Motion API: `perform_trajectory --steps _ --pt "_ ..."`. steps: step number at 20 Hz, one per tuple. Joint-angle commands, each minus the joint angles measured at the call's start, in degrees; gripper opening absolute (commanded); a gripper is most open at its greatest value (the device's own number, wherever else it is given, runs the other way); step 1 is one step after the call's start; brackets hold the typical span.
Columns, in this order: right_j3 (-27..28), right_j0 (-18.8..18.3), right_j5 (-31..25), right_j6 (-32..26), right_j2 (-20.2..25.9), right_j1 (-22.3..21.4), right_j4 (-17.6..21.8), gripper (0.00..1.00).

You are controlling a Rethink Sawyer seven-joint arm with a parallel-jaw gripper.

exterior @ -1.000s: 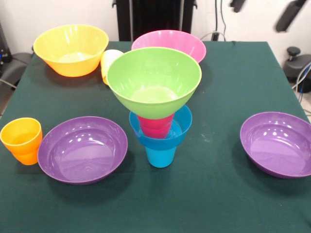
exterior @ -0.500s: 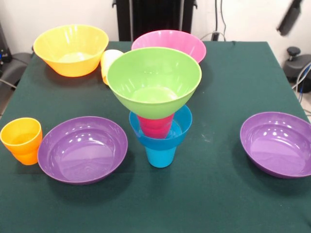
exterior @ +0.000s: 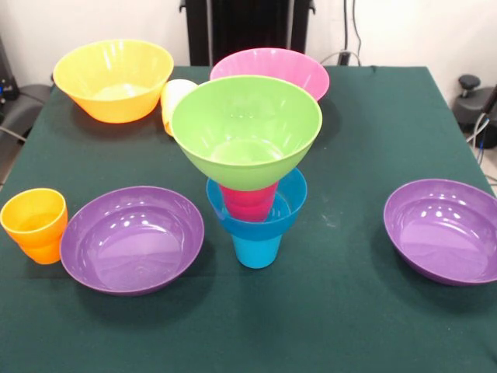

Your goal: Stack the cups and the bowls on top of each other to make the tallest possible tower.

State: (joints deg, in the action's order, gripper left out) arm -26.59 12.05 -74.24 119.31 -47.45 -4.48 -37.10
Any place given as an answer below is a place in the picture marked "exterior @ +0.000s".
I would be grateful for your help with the red plastic cup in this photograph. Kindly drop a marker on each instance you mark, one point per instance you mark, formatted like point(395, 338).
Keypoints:
point(248, 204)

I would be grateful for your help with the green plastic bowl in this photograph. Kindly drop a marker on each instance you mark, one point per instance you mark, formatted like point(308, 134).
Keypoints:
point(240, 167)

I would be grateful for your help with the small blue plastic bowl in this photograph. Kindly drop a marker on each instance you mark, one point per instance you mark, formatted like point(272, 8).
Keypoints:
point(256, 229)

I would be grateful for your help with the blue plastic cup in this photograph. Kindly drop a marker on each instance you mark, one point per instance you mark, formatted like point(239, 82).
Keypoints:
point(256, 254)

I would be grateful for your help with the yellow orange plastic cup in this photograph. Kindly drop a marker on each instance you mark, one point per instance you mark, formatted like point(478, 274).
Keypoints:
point(167, 101)

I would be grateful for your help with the large pink plastic bowl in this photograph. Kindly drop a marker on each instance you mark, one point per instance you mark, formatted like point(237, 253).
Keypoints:
point(303, 70)

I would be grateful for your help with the shallow purple plastic bowl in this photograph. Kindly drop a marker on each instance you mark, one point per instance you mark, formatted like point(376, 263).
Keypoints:
point(446, 245)
point(132, 256)

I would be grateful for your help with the dark green tablecloth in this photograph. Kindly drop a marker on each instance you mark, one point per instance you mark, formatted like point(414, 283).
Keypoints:
point(295, 330)

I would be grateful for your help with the large orange plastic bowl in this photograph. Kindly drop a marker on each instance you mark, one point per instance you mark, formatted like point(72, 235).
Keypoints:
point(112, 107)

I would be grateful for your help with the black power plug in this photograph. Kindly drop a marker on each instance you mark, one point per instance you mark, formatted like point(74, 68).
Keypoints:
point(343, 58)

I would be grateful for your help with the black grey chair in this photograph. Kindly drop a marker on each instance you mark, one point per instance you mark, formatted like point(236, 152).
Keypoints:
point(23, 109)

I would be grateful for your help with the black stand with knob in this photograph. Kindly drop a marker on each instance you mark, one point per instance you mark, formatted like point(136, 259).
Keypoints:
point(473, 105)

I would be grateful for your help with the black equipment box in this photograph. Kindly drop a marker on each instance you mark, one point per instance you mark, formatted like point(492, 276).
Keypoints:
point(5, 77)

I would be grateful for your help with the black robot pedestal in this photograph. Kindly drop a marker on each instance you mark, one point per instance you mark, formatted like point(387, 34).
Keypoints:
point(248, 23)

